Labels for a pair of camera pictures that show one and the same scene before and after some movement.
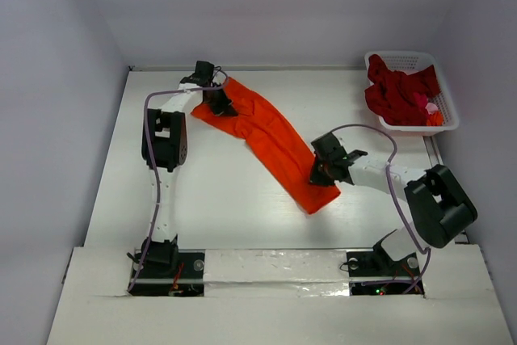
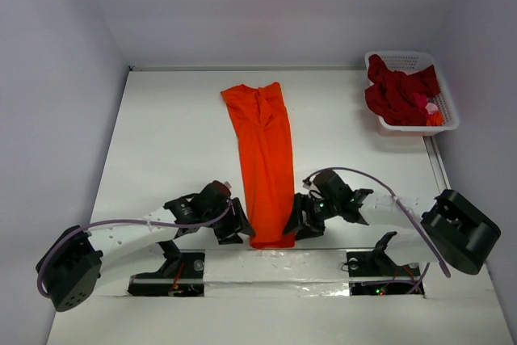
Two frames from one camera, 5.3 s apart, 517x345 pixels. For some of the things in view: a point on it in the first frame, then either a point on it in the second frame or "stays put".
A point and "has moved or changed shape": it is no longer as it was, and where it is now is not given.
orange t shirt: [286, 154] has moved or changed shape
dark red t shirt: [401, 98] stays put
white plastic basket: [411, 62] stays put
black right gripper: [323, 167] → [306, 213]
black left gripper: [224, 107] → [235, 226]
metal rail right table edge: [460, 238] stays put
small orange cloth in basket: [435, 119] stays put
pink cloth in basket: [431, 107] stays put
